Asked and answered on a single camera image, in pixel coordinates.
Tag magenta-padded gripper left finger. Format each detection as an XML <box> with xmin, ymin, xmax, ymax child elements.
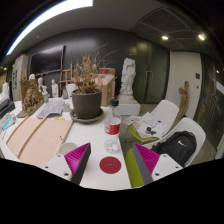
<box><xmin>42</xmin><ymin>142</ymin><xmax>92</xmax><ymax>185</ymax></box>

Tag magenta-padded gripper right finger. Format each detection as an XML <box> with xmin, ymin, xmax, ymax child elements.
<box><xmin>132</xmin><ymin>142</ymin><xmax>183</xmax><ymax>186</ymax></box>

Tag clear red-labelled water bottle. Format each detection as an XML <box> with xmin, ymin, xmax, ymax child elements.
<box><xmin>103</xmin><ymin>98</ymin><xmax>122</xmax><ymax>154</ymax></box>

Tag green seat cushion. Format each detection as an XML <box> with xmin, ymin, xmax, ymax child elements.
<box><xmin>125</xmin><ymin>147</ymin><xmax>145</xmax><ymax>189</ymax></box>
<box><xmin>128</xmin><ymin>124</ymin><xmax>161</xmax><ymax>145</ymax></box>

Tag black backpack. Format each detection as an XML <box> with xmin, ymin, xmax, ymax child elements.
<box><xmin>151</xmin><ymin>130</ymin><xmax>198</xmax><ymax>168</ymax></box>

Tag stack of papers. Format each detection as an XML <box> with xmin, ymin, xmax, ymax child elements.
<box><xmin>131</xmin><ymin>111</ymin><xmax>167</xmax><ymax>140</ymax></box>

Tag tan wooden drawing board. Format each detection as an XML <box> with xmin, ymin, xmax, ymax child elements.
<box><xmin>18</xmin><ymin>118</ymin><xmax>74</xmax><ymax>169</ymax></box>
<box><xmin>5</xmin><ymin>115</ymin><xmax>46</xmax><ymax>158</ymax></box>

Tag grey plant saucer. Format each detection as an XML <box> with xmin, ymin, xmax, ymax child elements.
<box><xmin>69</xmin><ymin>108</ymin><xmax>105</xmax><ymax>125</ymax></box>

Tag small white cup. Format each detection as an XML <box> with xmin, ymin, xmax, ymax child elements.
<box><xmin>62</xmin><ymin>102</ymin><xmax>72</xmax><ymax>113</ymax></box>

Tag folded newspaper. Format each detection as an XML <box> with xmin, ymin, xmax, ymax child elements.
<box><xmin>35</xmin><ymin>99</ymin><xmax>65</xmax><ymax>120</ymax></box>

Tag dried plant in brown pot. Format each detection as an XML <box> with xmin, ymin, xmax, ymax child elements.
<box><xmin>70</xmin><ymin>44</ymin><xmax>118</xmax><ymax>120</ymax></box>

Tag grey spray bottle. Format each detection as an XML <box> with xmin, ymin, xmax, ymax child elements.
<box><xmin>61</xmin><ymin>85</ymin><xmax>70</xmax><ymax>100</ymax></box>

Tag wooden figure sculpture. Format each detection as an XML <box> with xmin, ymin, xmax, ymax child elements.
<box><xmin>177</xmin><ymin>80</ymin><xmax>190</xmax><ymax>119</ymax></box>

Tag small pale green bottle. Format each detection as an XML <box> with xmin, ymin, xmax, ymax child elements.
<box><xmin>41</xmin><ymin>85</ymin><xmax>50</xmax><ymax>103</ymax></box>

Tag small white plaster figurine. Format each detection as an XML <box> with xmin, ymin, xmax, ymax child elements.
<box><xmin>50</xmin><ymin>78</ymin><xmax>59</xmax><ymax>99</ymax></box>

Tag brown relief carving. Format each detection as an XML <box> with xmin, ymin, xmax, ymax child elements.
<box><xmin>16</xmin><ymin>78</ymin><xmax>45</xmax><ymax>119</ymax></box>

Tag colourful book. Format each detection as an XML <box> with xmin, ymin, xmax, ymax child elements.
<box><xmin>0</xmin><ymin>112</ymin><xmax>18</xmax><ymax>131</ymax></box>

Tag cardboard box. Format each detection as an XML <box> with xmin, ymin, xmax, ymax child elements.
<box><xmin>96</xmin><ymin>74</ymin><xmax>118</xmax><ymax>108</ymax></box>

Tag tall white plaster statue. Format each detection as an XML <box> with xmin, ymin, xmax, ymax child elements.
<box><xmin>119</xmin><ymin>57</ymin><xmax>138</xmax><ymax>98</ymax></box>

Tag wooden easel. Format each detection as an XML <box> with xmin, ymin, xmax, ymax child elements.
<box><xmin>59</xmin><ymin>63</ymin><xmax>74</xmax><ymax>88</ymax></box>

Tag dark double door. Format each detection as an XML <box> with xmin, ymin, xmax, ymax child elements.
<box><xmin>134</xmin><ymin>38</ymin><xmax>171</xmax><ymax>104</ymax></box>

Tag black box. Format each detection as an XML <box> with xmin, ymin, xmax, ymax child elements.
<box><xmin>0</xmin><ymin>98</ymin><xmax>16</xmax><ymax>119</ymax></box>

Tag red box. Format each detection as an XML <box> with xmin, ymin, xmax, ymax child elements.
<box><xmin>98</xmin><ymin>67</ymin><xmax>116</xmax><ymax>77</ymax></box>

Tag white cabinet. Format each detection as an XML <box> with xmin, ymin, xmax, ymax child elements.
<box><xmin>11</xmin><ymin>54</ymin><xmax>29</xmax><ymax>102</ymax></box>

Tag round ceiling spotlights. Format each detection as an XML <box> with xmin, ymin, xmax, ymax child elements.
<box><xmin>160</xmin><ymin>31</ymin><xmax>207</xmax><ymax>43</ymax></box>

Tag long ceiling light strip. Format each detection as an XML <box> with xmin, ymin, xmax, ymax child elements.
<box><xmin>6</xmin><ymin>0</ymin><xmax>94</xmax><ymax>56</ymax></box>

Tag white statue pedestal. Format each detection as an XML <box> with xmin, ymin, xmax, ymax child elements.
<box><xmin>116</xmin><ymin>94</ymin><xmax>142</xmax><ymax>117</ymax></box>

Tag black wall screen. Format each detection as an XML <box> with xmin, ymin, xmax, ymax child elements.
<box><xmin>29</xmin><ymin>44</ymin><xmax>65</xmax><ymax>77</ymax></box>

